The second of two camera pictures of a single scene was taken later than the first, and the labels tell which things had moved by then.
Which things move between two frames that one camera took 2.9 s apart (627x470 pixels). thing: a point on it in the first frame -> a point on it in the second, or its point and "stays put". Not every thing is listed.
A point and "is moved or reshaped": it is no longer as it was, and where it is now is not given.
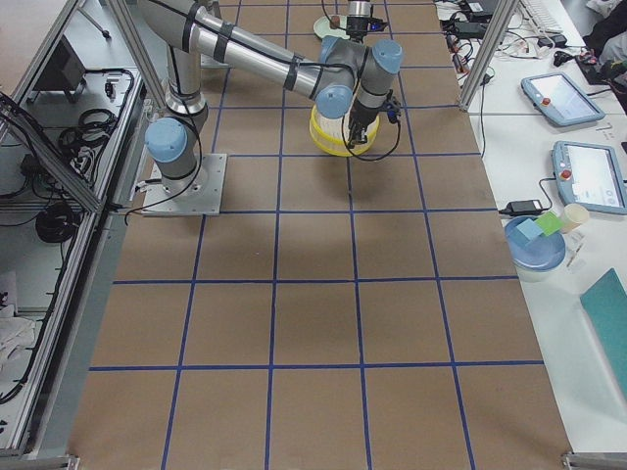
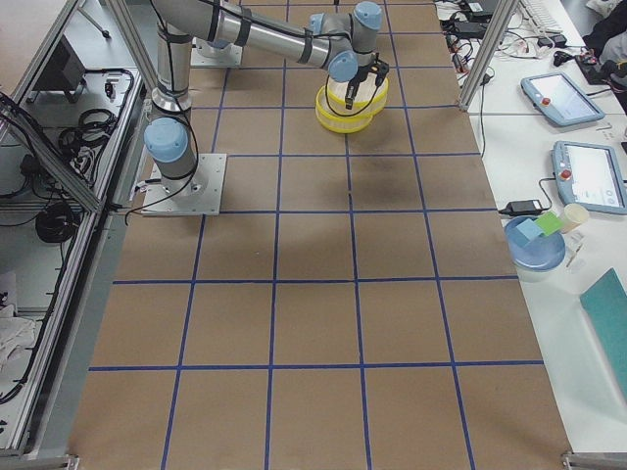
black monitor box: x=64 y=72 stays put
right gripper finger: x=357 y=133 -> x=352 y=90
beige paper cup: x=573 y=215 stays put
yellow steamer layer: x=338 y=129 is moved or reshaped
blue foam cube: x=530 y=229 stays put
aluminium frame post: x=486 y=59 stays put
